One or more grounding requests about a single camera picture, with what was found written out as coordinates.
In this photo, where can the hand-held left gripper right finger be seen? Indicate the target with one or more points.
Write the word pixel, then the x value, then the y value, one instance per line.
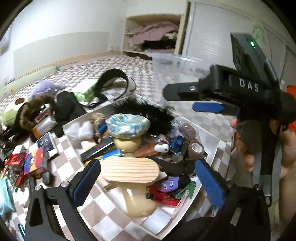
pixel 209 183

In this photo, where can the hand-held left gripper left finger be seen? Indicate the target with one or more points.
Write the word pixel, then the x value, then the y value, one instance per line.
pixel 86 179

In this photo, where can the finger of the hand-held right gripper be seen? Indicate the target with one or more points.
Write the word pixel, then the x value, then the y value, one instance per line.
pixel 182 91
pixel 208 107

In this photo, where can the brown bandage roll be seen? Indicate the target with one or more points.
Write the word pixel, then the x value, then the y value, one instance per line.
pixel 188 132

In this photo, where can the white rectangular tray container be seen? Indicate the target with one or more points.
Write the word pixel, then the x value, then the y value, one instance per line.
pixel 205 139

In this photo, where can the white cotton ball bag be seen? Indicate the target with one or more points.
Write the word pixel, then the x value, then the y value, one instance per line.
pixel 81 129

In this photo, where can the white round case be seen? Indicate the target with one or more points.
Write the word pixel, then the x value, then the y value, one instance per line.
pixel 161 148

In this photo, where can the blue floral shower cap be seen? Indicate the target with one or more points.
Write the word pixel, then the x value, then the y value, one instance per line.
pixel 128 126

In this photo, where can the person's right forearm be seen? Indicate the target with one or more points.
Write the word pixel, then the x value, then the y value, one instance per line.
pixel 288 185

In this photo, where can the person's right hand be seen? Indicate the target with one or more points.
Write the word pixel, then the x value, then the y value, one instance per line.
pixel 247 161

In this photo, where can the green plastic clip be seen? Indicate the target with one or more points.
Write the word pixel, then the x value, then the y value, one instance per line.
pixel 186 190

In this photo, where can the clear plastic storage box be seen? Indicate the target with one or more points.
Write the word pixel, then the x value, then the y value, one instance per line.
pixel 175 67

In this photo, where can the black bar case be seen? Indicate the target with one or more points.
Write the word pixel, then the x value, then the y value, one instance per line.
pixel 97 151

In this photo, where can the yellow blue tube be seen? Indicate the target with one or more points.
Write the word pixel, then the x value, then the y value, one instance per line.
pixel 111 154

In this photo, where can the brown tape roll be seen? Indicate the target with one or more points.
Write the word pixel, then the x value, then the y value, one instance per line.
pixel 196 150

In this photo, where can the small wooden block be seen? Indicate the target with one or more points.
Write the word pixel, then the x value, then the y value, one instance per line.
pixel 87 144

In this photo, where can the short black bar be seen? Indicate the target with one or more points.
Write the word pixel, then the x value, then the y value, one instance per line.
pixel 47 178

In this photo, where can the black feather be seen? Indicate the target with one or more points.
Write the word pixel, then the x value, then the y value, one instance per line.
pixel 148 111

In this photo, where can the orange sleeve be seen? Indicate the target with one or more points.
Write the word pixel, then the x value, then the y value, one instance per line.
pixel 292 90

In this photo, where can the striped wooden oval board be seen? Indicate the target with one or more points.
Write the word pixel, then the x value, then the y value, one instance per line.
pixel 129 170

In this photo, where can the dark red pack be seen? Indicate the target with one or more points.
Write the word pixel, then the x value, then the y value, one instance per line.
pixel 164 197

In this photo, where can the dark cloth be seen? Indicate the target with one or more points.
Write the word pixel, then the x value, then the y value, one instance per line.
pixel 196 229

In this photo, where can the dark framed card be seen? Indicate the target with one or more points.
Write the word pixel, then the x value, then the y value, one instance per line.
pixel 47 144

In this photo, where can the red blue yellow box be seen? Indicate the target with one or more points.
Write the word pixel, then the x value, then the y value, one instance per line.
pixel 34 162

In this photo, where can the cream plastic bottle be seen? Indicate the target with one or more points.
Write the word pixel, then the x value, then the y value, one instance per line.
pixel 138 201

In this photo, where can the wardrobe niche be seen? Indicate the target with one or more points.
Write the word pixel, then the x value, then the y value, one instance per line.
pixel 180 34

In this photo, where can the pile of clothes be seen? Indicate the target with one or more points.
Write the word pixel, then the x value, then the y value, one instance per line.
pixel 152 34

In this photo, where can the orange leather pouch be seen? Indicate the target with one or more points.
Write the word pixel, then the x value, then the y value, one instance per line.
pixel 145 150

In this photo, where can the orange white tube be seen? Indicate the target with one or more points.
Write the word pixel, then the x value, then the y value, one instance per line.
pixel 44 126

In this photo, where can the white louvre door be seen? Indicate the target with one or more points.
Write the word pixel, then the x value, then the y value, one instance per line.
pixel 212 27

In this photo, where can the black cloth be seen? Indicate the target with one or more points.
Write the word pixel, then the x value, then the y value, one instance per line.
pixel 69 111

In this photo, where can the black white sun visor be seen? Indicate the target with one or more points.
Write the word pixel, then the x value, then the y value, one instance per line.
pixel 111 74

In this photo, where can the blue pen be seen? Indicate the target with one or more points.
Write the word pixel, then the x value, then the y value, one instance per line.
pixel 21 229

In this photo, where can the teal wet wipes pack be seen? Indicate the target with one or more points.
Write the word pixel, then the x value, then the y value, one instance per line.
pixel 5 197

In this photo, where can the green tissue pack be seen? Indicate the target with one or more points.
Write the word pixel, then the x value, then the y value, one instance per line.
pixel 85 90

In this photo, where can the leopard fur headband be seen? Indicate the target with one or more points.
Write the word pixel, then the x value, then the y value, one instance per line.
pixel 34 104

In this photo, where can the purple plush toy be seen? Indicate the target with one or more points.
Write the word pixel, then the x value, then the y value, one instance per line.
pixel 46 88

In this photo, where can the green avocado plush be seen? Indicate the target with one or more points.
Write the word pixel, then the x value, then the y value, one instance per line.
pixel 11 113

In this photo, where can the long green pillow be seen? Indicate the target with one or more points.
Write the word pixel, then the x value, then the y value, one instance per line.
pixel 23 81

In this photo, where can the wall socket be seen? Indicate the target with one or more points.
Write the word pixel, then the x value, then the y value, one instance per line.
pixel 115 47
pixel 8 78

